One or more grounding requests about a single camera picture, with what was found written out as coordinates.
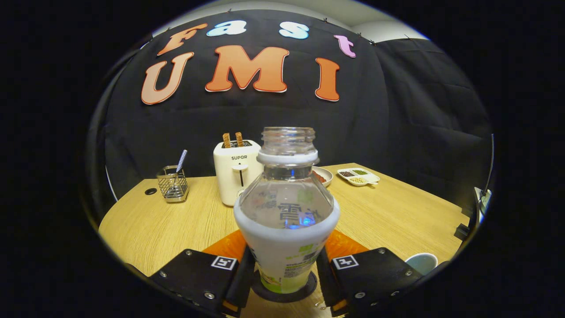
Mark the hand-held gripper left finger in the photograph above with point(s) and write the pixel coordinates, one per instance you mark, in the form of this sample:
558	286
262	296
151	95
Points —
194	278

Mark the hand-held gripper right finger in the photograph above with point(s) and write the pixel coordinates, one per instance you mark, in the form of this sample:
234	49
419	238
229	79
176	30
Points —
375	278

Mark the white cup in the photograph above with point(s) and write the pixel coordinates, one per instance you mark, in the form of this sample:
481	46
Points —
423	263

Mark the dark brown round coaster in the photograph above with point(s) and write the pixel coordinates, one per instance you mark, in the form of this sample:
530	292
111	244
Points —
260	293

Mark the clear plastic juice bottle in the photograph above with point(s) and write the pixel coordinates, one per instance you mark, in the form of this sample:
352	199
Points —
286	247

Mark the wooden table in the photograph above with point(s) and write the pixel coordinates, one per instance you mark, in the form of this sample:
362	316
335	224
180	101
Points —
176	229

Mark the small black block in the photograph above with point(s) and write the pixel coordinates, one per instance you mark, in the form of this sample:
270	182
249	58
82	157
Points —
462	232

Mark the white divided spice dish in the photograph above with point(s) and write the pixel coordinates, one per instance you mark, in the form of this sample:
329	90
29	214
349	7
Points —
370	177

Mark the white toaster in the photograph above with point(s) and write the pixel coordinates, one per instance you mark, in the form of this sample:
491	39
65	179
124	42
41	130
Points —
229	176

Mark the white oval plate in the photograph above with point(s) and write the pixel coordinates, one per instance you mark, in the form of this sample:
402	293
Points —
329	176

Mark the reddish brown food pieces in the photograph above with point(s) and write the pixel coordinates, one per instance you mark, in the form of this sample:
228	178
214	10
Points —
320	177

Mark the striped straw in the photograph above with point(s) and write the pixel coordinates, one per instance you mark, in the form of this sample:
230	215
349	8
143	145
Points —
182	159

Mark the small white device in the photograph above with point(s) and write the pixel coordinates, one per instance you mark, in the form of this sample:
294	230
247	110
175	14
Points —
483	201

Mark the brown toast slice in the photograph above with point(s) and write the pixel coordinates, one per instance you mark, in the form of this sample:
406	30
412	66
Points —
239	139
226	140

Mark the black backdrop cloth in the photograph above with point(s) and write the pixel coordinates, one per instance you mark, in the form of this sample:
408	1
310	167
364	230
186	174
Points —
397	110

